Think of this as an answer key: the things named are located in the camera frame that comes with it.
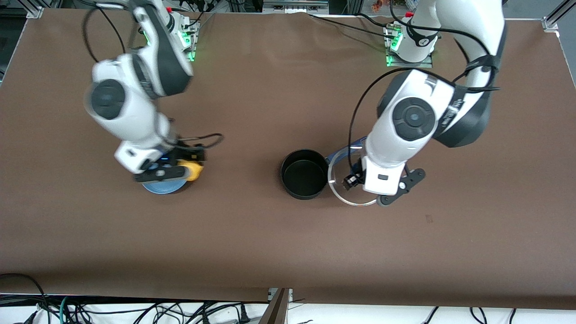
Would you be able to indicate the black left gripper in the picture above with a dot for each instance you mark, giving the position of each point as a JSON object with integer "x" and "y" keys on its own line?
{"x": 352, "y": 180}

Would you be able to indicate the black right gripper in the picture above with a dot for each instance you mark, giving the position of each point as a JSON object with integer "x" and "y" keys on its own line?
{"x": 184, "y": 154}

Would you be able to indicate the glass lid with blue knob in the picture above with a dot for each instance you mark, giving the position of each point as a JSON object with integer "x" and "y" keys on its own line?
{"x": 338, "y": 173}

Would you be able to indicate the yellow potato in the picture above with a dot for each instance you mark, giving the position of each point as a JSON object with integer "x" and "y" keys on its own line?
{"x": 194, "y": 172}

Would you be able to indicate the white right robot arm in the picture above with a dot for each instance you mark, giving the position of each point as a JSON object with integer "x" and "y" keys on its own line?
{"x": 130, "y": 103}

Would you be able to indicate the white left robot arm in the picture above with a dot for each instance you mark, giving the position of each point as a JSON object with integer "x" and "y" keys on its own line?
{"x": 414, "y": 118}

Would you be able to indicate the blue round plate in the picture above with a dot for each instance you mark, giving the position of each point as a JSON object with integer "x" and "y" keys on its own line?
{"x": 164, "y": 188}

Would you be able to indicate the brown table mat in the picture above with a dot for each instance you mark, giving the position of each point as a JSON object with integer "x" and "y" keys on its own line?
{"x": 270, "y": 247}

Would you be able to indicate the black power plug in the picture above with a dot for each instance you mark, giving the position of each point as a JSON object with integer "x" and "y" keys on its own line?
{"x": 244, "y": 315}

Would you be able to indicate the orange background object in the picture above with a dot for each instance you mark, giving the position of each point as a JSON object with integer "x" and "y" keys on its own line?
{"x": 380, "y": 5}

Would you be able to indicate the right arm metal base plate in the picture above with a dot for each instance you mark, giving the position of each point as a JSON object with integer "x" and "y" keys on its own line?
{"x": 192, "y": 40}

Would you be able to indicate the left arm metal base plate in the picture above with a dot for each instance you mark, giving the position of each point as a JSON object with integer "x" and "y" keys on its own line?
{"x": 391, "y": 61}

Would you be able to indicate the aluminium profile post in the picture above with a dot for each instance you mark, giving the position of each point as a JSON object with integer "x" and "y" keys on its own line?
{"x": 279, "y": 310}

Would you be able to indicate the aluminium corner bracket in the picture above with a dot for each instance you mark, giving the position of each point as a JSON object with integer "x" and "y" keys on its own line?
{"x": 551, "y": 23}
{"x": 35, "y": 12}

